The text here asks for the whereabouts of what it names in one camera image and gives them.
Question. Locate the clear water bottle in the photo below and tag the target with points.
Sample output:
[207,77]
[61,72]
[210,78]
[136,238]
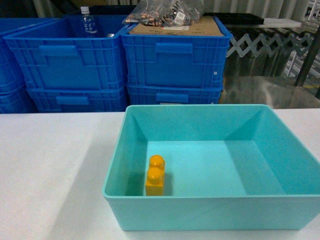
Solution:
[88,23]

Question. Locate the clear bag of parts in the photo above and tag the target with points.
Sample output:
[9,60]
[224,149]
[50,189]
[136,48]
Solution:
[166,13]

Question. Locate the blue crates far left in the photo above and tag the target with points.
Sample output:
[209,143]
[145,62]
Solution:
[14,98]

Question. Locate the blue crate upper left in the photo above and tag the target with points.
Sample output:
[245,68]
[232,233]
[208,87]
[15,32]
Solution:
[57,55]

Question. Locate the blue crate lower right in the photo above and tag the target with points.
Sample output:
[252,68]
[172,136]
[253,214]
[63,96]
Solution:
[156,95]

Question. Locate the yellow toy block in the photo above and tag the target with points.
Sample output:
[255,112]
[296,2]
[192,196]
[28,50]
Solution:
[155,176]

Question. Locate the black tray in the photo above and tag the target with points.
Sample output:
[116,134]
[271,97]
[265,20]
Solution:
[229,18]

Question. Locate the grey expandable conveyor frame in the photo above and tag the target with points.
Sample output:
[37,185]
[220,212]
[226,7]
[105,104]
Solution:
[254,42]

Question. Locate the blue crate upper right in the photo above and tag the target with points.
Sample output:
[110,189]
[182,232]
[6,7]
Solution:
[176,60]

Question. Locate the light blue plastic box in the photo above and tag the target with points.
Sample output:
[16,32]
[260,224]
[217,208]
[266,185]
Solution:
[227,167]

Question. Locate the blue crate lower left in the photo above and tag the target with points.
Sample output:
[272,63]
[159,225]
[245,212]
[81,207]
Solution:
[79,101]

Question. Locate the blue crate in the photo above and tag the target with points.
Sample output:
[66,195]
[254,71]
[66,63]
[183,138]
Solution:
[57,55]
[79,101]
[176,60]
[156,95]

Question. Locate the brown cardboard sheet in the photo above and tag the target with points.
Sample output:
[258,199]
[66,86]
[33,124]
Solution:
[206,26]

